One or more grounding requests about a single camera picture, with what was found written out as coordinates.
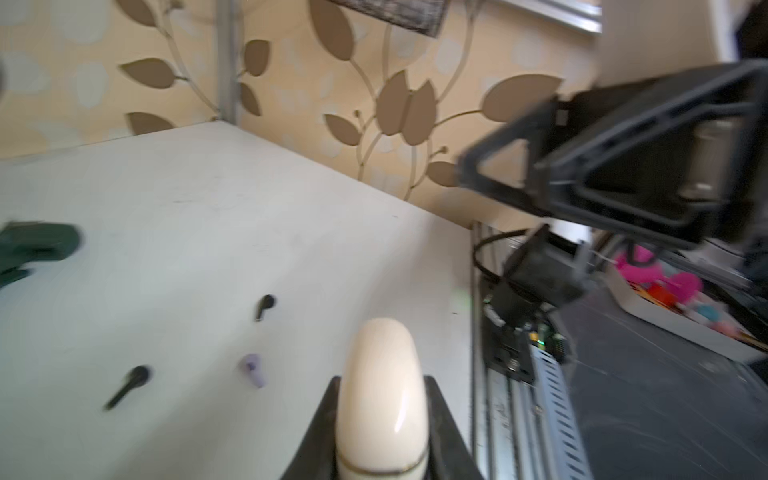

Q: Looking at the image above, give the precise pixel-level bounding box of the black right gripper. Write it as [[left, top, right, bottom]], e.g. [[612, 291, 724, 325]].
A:
[[457, 59, 767, 249]]

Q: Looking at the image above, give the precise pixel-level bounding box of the beige earbud charging case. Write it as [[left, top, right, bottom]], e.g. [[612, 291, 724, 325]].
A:
[[335, 318, 430, 479]]

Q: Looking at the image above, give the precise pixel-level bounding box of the green rivet gun tool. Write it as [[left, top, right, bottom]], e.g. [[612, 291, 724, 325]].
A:
[[1, 222, 82, 288]]

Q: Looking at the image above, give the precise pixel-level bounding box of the black earbud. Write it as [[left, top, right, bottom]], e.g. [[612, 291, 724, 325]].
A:
[[254, 294, 276, 322], [103, 365, 152, 411]]

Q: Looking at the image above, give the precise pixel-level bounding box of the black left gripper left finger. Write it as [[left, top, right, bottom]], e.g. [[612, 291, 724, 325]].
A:
[[281, 376, 341, 480]]

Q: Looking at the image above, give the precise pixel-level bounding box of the black wire basket back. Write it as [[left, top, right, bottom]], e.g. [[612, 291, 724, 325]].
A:
[[332, 0, 450, 38]]

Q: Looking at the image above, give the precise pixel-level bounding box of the tray of colourful items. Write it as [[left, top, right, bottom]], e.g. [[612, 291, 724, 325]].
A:
[[604, 254, 767, 364]]

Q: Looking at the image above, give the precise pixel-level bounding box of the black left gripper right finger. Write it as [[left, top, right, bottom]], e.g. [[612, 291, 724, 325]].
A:
[[424, 376, 483, 480]]

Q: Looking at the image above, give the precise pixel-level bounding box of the aluminium frame post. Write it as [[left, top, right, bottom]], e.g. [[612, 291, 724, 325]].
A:
[[215, 0, 239, 125]]

